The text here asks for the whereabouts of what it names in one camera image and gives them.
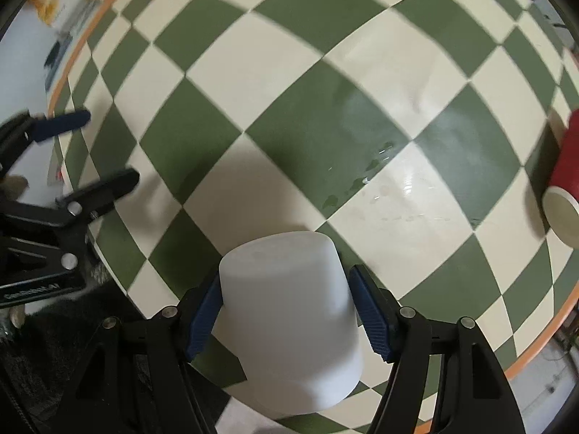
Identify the red paper cup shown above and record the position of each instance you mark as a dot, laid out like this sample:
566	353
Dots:
564	176

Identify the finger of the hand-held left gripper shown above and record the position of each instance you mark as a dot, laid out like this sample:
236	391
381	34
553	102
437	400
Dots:
106	187
61	124

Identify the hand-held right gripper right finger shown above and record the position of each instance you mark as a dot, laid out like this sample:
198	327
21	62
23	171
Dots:
372	321

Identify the white cup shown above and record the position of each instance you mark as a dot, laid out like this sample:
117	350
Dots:
289	321

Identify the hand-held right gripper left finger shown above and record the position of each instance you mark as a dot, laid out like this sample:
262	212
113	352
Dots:
202	321

